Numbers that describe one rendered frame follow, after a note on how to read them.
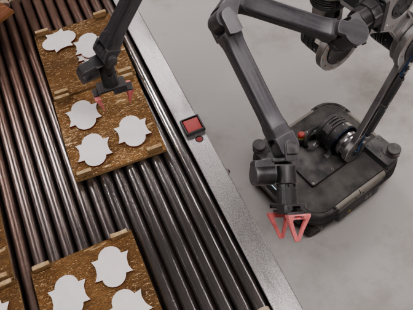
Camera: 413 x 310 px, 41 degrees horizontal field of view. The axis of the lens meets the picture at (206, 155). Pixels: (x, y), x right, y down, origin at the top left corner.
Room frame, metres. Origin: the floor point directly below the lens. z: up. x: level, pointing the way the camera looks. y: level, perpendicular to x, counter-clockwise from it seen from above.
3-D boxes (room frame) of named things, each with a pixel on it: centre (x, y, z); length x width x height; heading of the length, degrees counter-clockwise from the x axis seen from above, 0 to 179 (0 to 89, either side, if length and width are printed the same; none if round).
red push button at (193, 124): (1.30, 0.04, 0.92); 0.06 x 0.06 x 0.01; 17
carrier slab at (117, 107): (1.36, 0.36, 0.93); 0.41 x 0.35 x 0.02; 14
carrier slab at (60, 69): (1.77, 0.47, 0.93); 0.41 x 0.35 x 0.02; 15
